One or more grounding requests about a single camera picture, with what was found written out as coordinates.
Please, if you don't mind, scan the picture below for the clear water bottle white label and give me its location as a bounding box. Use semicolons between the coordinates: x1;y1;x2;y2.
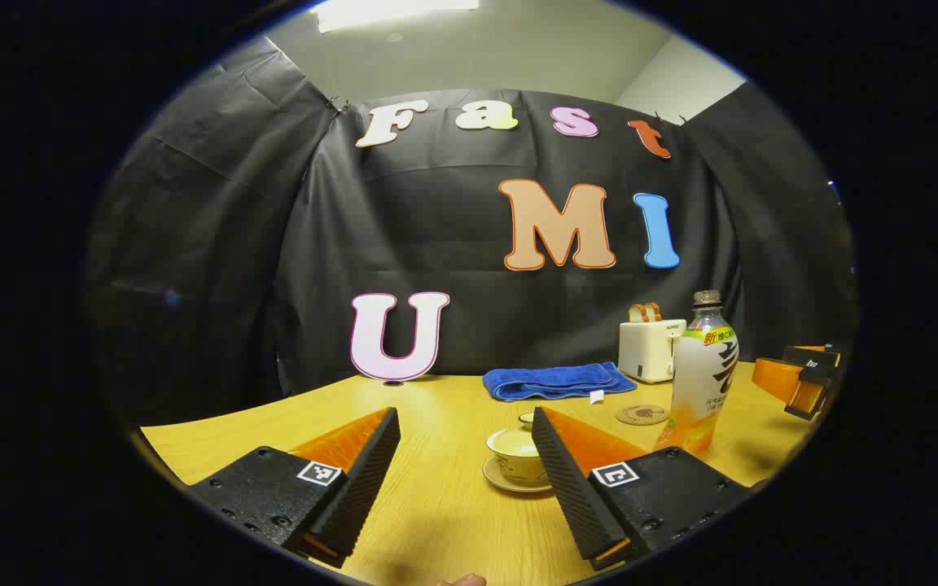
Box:
654;290;740;455

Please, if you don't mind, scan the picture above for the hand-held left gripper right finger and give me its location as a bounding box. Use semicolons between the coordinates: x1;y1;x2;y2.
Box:
531;405;752;571

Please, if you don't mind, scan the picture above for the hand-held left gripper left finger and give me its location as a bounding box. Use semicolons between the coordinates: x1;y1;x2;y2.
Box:
188;406;402;570

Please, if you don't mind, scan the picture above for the white toaster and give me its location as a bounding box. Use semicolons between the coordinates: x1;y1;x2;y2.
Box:
618;317;688;385

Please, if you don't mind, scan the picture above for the folded blue towel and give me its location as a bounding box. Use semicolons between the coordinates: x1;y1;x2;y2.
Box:
482;361;638;405

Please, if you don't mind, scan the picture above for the black backdrop cloth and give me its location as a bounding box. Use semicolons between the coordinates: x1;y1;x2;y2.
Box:
86;37;858;428

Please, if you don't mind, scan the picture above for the cream teacup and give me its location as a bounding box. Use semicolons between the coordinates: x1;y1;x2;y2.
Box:
486;427;549;488

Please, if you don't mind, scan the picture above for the cream saucer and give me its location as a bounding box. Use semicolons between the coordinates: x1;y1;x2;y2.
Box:
482;456;554;494

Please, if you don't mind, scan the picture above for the round cork coaster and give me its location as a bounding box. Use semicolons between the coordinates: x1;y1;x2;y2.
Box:
616;404;670;426

